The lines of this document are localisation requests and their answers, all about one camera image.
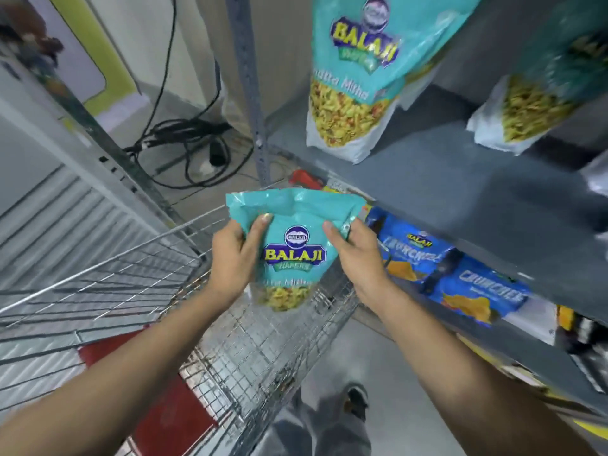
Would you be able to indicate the person's left hand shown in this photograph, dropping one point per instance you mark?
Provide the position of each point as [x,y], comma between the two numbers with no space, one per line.
[232,265]

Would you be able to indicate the person's right hand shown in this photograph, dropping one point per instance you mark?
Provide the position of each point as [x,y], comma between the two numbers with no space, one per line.
[363,263]

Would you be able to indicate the person's right thumb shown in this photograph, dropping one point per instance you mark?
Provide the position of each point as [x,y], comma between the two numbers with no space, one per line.
[335,236]

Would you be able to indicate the person's left thumb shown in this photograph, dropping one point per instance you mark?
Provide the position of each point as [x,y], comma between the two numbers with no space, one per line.
[259,228]

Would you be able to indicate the small teal snack packet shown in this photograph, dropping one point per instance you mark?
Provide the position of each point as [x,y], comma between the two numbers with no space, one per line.
[293,242]

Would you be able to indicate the person's left forearm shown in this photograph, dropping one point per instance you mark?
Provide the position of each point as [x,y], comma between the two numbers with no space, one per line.
[102,382]

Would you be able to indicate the person's right forearm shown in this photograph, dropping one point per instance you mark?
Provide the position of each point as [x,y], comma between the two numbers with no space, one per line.
[468,379]

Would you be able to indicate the red packet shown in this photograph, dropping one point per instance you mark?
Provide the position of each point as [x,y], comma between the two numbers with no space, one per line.
[305,179]

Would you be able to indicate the blue chips packet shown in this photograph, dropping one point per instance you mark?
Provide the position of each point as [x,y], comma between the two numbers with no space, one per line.
[411,251]
[479,292]

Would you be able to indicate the black power adapter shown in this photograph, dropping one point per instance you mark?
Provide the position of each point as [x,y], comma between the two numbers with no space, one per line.
[217,152]

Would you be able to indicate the grey metal shelf rack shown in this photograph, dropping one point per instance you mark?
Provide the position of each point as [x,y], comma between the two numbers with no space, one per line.
[427,185]

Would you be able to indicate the person's black shoe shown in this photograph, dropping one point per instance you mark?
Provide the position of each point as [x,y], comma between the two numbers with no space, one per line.
[357,399]

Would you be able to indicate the large teal snack packet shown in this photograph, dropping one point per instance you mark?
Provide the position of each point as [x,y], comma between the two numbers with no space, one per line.
[375,71]
[536,80]

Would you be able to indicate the person's grey trouser leg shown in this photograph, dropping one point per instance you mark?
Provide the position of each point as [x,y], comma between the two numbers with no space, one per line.
[327,432]

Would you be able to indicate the red cart panel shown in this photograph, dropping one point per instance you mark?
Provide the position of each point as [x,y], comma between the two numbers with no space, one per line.
[161,408]

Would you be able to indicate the yellow black packet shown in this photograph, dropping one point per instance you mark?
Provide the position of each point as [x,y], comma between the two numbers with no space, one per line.
[582,339]

